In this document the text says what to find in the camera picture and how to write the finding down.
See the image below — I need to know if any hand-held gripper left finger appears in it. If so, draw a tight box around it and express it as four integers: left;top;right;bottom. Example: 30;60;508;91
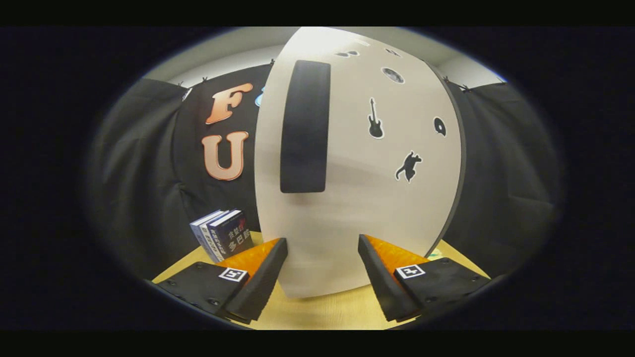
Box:
157;238;289;325

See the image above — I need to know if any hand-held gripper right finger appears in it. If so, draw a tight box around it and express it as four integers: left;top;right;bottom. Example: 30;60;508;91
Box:
357;234;493;322

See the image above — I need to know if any beige cabinet door black handle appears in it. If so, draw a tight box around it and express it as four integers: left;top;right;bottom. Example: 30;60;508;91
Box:
254;27;467;299

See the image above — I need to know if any dark blue book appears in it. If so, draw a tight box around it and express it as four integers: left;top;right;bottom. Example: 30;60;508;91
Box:
198;211;234;262
190;211;224;261
207;210;254;259

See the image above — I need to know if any black backdrop cloth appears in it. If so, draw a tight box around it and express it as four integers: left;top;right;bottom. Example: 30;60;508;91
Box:
87;62;564;281

